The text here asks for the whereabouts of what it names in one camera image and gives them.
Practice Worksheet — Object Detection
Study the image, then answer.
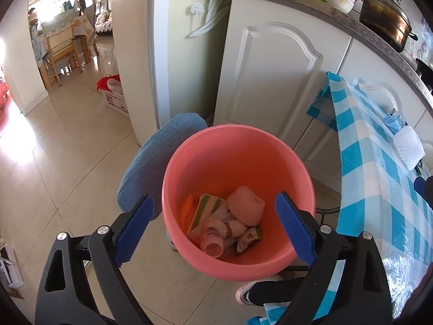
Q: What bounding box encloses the large white foam net ring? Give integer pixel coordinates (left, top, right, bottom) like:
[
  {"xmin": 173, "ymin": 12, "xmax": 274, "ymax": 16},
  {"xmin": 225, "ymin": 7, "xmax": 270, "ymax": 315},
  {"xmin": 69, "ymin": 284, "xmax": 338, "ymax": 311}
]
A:
[{"xmin": 394, "ymin": 126, "xmax": 426, "ymax": 170}]

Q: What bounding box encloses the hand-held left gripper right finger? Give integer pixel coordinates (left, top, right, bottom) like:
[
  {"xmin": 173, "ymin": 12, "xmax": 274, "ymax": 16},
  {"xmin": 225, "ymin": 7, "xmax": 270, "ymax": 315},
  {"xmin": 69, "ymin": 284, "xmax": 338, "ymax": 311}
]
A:
[{"xmin": 275, "ymin": 192, "xmax": 393, "ymax": 325}]

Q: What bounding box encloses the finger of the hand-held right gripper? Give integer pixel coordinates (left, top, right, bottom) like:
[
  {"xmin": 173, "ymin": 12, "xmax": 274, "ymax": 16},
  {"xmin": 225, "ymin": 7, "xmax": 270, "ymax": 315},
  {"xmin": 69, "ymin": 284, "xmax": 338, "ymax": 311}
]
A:
[{"xmin": 413, "ymin": 175, "xmax": 433, "ymax": 208}]

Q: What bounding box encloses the white laundry basket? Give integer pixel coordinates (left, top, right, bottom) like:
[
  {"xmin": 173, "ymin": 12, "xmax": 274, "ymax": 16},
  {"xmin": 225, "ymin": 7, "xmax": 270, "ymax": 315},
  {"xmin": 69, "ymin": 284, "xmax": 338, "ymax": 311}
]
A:
[{"xmin": 97, "ymin": 74, "xmax": 131, "ymax": 119}]

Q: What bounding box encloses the blue cushioned stool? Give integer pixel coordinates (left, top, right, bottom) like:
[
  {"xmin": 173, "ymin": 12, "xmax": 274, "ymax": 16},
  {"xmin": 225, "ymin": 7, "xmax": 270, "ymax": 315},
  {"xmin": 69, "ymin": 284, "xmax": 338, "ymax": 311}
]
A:
[{"xmin": 117, "ymin": 112, "xmax": 208, "ymax": 220}]

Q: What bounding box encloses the orange wrapper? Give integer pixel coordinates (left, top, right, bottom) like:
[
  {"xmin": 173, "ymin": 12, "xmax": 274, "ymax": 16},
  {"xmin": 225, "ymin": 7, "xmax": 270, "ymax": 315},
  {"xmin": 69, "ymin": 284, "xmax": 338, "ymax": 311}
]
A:
[{"xmin": 183, "ymin": 194, "xmax": 198, "ymax": 231}]

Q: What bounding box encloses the cream refrigerator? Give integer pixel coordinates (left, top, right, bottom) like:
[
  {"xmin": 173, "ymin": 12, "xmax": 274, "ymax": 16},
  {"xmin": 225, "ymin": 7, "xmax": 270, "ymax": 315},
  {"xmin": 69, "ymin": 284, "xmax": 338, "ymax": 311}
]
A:
[{"xmin": 110, "ymin": 0, "xmax": 234, "ymax": 144}]

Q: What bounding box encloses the person's shoe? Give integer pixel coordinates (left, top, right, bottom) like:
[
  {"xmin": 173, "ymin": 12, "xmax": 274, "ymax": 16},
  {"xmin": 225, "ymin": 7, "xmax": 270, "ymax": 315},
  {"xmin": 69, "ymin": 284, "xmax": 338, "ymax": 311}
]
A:
[{"xmin": 235, "ymin": 276, "xmax": 281, "ymax": 305}]

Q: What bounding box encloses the pink plastic bucket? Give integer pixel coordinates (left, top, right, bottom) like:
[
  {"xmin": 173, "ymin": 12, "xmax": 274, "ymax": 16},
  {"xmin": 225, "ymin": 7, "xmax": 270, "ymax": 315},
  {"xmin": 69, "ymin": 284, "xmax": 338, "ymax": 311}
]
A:
[{"xmin": 162, "ymin": 125, "xmax": 317, "ymax": 282}]

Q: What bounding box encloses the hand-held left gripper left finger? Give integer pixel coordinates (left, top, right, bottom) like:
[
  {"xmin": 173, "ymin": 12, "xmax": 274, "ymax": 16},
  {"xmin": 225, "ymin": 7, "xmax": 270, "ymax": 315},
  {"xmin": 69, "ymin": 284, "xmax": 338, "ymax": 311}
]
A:
[{"xmin": 35, "ymin": 194, "xmax": 154, "ymax": 325}]

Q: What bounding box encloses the yellow green scrub sponge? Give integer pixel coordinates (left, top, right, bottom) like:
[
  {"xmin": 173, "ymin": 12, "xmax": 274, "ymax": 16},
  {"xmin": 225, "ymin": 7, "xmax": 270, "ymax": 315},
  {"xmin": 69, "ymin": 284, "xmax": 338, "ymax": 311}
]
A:
[{"xmin": 186, "ymin": 194, "xmax": 227, "ymax": 241}]

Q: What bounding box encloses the person's leg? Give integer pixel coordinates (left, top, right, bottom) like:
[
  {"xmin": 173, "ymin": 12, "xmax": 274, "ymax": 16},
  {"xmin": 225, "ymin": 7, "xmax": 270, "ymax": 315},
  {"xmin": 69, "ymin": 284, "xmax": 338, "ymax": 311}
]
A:
[{"xmin": 250, "ymin": 274, "xmax": 315, "ymax": 307}]

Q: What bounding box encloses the wooden chair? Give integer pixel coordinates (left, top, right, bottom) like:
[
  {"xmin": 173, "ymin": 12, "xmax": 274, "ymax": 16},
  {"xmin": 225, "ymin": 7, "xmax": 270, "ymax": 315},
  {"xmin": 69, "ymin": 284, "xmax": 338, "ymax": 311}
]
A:
[{"xmin": 39, "ymin": 24, "xmax": 85, "ymax": 87}]

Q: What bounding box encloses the cloth covered dining table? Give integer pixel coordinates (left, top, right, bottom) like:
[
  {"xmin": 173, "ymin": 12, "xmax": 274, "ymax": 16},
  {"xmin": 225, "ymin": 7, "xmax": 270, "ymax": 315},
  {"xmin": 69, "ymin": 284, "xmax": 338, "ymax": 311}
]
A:
[{"xmin": 73, "ymin": 7, "xmax": 99, "ymax": 63}]

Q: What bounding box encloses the black frying pan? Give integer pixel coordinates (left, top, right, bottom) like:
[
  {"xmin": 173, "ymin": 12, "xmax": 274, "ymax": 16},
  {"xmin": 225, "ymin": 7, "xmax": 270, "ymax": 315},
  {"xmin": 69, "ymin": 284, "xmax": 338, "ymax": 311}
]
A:
[{"xmin": 414, "ymin": 57, "xmax": 433, "ymax": 95}]

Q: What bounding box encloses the white floor rack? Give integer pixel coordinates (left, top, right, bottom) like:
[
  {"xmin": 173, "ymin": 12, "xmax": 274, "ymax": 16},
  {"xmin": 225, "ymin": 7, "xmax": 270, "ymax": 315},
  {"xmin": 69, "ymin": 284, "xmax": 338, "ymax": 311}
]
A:
[{"xmin": 0, "ymin": 244, "xmax": 24, "ymax": 288}]

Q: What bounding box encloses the blue patterned cloth bundle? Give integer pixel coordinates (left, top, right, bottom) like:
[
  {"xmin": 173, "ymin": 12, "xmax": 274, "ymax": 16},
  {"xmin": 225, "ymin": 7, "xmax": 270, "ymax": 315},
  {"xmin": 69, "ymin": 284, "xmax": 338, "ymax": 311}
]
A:
[{"xmin": 384, "ymin": 113, "xmax": 408, "ymax": 135}]

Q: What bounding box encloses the white cabinet door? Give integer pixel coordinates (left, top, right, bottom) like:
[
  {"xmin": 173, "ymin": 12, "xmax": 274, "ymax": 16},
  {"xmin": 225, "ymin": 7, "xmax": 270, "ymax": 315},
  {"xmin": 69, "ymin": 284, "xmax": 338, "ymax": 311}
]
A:
[
  {"xmin": 214, "ymin": 0, "xmax": 353, "ymax": 151},
  {"xmin": 293, "ymin": 37, "xmax": 427, "ymax": 193}
]

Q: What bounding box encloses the dark cooking pot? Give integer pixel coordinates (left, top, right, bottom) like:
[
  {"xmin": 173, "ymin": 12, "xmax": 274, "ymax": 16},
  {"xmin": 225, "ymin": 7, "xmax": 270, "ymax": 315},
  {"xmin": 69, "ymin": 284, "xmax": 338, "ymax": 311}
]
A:
[{"xmin": 359, "ymin": 0, "xmax": 418, "ymax": 53}]

